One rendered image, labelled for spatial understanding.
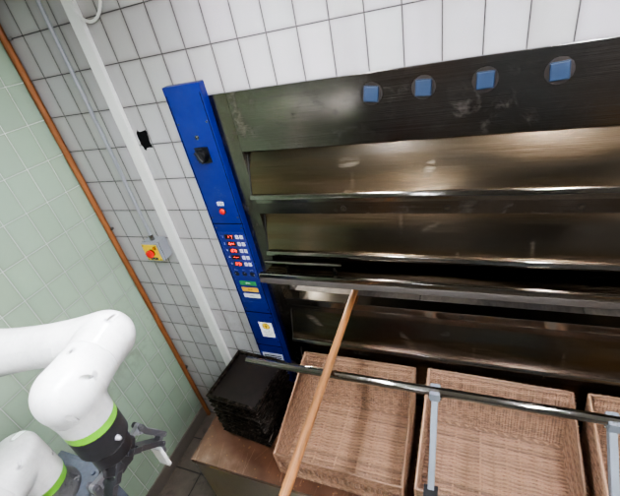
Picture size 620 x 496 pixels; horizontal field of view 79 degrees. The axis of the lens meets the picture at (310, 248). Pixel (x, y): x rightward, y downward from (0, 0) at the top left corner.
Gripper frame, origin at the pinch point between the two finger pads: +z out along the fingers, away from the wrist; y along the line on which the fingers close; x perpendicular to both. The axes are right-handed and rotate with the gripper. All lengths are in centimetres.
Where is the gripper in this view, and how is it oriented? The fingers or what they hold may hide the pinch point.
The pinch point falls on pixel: (145, 490)
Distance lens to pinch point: 105.4
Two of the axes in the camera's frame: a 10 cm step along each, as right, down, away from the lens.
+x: 9.4, 0.5, -3.5
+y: -3.2, 5.5, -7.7
